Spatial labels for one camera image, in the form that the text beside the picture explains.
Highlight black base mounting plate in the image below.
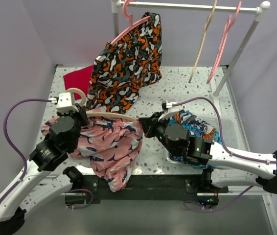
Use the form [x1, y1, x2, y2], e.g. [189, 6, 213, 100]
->
[72, 172, 229, 204]

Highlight pink hanger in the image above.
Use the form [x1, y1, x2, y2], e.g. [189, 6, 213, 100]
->
[110, 0, 151, 45]
[207, 1, 242, 84]

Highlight blue orange patterned shorts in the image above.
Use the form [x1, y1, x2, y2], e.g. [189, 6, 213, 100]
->
[166, 109, 220, 170]

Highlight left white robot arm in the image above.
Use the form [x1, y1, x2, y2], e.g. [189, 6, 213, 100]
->
[0, 104, 88, 235]

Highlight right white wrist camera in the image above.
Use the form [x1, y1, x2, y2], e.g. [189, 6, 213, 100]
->
[158, 100, 179, 121]

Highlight right pink hanger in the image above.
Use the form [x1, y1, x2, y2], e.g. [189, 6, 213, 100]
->
[207, 1, 242, 84]

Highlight white plastic basket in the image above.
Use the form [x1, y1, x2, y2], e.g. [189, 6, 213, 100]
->
[199, 116, 244, 149]

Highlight white clothes rack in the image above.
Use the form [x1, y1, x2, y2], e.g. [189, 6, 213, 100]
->
[111, 0, 271, 101]

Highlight left pink hanger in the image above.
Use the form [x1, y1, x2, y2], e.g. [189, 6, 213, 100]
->
[110, 0, 151, 45]

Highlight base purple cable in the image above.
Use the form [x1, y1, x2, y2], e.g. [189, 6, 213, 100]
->
[183, 185, 254, 212]
[66, 188, 95, 210]

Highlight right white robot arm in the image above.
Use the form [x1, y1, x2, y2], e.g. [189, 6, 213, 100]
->
[138, 112, 277, 194]

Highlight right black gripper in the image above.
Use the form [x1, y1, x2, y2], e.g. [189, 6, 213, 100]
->
[138, 111, 178, 156]

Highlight orange black camo shorts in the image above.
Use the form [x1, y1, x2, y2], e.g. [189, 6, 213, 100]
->
[86, 12, 162, 114]

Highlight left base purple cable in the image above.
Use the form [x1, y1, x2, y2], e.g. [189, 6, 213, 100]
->
[66, 188, 95, 210]

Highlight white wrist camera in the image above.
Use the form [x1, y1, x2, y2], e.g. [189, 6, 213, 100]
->
[158, 100, 179, 121]
[49, 93, 78, 113]

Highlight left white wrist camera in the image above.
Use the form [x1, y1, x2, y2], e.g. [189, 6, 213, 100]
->
[49, 93, 78, 113]

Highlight beige wooden hanger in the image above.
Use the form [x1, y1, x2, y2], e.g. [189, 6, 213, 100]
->
[188, 0, 218, 83]
[66, 88, 137, 121]

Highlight pink navy patterned shorts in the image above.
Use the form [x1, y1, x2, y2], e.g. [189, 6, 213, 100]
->
[40, 115, 144, 193]

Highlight red folded cloth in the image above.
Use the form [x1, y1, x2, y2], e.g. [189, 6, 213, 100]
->
[63, 66, 93, 94]

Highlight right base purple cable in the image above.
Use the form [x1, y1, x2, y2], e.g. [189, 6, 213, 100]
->
[183, 185, 254, 212]

